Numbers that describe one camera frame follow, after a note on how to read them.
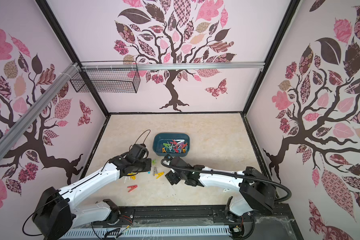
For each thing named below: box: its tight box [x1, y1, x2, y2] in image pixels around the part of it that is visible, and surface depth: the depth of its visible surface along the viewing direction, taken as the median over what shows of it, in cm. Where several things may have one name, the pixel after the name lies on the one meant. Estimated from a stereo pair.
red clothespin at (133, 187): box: [127, 185, 138, 193], surface depth 85 cm
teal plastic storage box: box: [152, 133, 190, 158], surface depth 102 cm
